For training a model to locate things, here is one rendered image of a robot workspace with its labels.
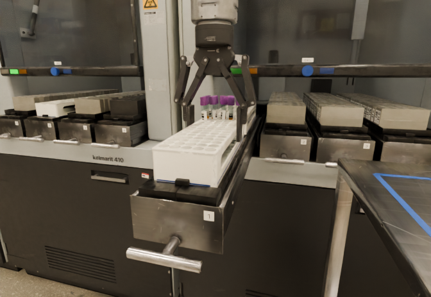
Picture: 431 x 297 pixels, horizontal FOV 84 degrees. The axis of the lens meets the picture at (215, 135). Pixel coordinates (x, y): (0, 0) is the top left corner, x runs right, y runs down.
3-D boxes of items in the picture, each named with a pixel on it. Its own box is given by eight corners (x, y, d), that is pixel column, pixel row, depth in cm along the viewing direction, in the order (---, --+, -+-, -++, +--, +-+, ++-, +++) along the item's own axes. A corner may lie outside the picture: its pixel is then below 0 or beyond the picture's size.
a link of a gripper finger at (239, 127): (238, 106, 50) (242, 106, 50) (238, 138, 52) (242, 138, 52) (236, 108, 48) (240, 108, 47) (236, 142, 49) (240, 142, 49)
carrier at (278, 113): (304, 124, 73) (306, 105, 72) (304, 126, 71) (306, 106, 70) (265, 123, 76) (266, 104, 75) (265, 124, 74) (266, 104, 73)
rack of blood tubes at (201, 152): (207, 138, 65) (206, 115, 63) (244, 140, 62) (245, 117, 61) (152, 187, 37) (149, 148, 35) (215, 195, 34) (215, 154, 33)
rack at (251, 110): (229, 118, 94) (230, 102, 93) (256, 119, 92) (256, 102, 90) (209, 136, 66) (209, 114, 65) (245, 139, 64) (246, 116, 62)
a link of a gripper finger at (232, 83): (218, 60, 50) (224, 56, 49) (244, 108, 51) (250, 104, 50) (213, 59, 46) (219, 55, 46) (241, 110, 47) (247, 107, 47)
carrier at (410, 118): (422, 131, 66) (427, 109, 64) (426, 132, 64) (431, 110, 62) (374, 128, 69) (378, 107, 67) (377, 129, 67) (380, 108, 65)
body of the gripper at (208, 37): (186, 22, 44) (188, 75, 46) (232, 20, 42) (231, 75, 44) (199, 29, 51) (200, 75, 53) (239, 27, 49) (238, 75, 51)
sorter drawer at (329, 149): (297, 118, 130) (299, 102, 128) (324, 120, 127) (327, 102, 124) (317, 169, 62) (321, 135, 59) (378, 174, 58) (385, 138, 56)
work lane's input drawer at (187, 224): (227, 132, 100) (227, 111, 98) (260, 134, 96) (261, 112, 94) (113, 260, 32) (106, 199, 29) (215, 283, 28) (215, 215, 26)
